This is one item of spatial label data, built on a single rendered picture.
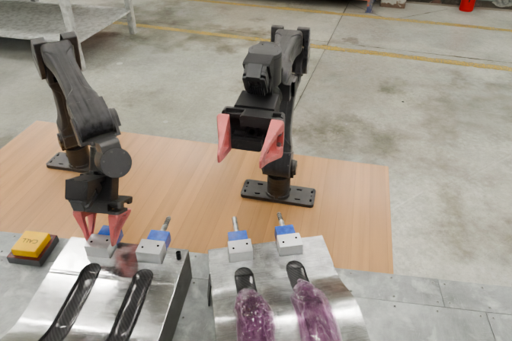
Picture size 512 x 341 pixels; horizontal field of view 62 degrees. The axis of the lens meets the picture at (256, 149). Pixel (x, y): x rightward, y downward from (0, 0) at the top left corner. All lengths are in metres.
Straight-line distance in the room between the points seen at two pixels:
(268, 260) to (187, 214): 0.29
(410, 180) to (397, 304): 1.71
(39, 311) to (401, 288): 0.72
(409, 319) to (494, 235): 1.55
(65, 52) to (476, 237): 2.03
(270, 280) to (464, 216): 1.74
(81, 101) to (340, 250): 0.66
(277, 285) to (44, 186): 0.75
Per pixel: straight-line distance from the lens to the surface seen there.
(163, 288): 0.87
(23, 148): 1.53
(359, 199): 1.18
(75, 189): 0.83
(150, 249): 0.89
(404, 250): 2.21
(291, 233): 0.97
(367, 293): 0.98
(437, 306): 1.00
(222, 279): 0.90
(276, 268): 0.92
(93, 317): 0.87
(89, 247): 0.94
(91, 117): 0.88
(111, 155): 0.81
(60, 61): 0.98
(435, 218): 2.43
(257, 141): 0.69
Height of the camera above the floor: 1.57
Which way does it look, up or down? 35 degrees down
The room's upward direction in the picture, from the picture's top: straight up
